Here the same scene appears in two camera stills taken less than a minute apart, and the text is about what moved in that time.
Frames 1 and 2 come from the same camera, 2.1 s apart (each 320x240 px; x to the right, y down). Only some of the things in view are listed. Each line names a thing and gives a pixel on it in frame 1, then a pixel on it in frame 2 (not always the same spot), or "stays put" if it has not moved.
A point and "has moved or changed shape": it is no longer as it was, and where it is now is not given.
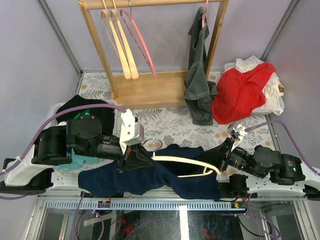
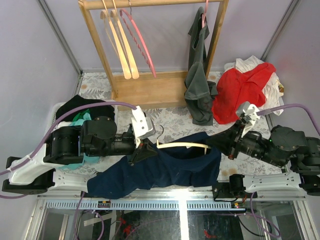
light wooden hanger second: x=132 y=64 stays put
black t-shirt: x=106 y=115 stays put
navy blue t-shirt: x=191 y=181 has moved or changed shape
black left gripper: x=134 y=155 -> x=145 y=148
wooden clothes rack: x=156 y=89 stays put
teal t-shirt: x=77 y=161 stays put
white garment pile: x=274 y=91 stays put
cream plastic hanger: x=206 y=172 -> x=179 y=144
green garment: x=86 y=112 stays put
